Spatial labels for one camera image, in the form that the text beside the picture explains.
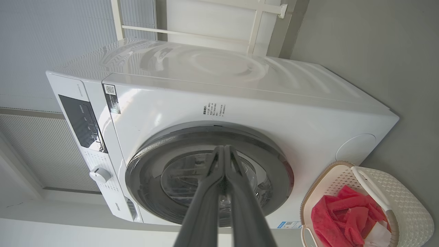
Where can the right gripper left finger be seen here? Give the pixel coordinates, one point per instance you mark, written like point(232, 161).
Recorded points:
point(202, 216)

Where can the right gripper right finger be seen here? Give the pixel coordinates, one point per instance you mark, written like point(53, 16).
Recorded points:
point(248, 219)

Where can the round black glass washer door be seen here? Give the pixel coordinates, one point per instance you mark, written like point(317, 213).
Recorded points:
point(144, 178)

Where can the red and white clothing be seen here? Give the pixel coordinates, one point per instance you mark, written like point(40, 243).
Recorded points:
point(343, 216)

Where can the white washing machine dial knob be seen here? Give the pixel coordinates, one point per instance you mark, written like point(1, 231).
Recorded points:
point(100, 175)

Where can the white front-load washing machine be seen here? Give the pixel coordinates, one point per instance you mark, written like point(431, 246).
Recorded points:
point(240, 85)

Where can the black washing machine display panel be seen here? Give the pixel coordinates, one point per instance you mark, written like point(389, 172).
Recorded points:
point(82, 123)

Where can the cream basket with brown rim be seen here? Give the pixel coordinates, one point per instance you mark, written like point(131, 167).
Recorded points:
point(411, 212)

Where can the blue energy label sticker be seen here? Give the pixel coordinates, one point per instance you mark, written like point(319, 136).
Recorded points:
point(288, 224)

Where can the round white filter cover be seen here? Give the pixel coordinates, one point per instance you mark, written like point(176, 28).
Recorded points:
point(356, 149)

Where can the long QR code info sticker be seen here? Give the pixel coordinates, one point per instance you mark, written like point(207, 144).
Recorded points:
point(111, 99)

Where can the white metal rack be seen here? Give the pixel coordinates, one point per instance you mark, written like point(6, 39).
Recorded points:
point(255, 31)

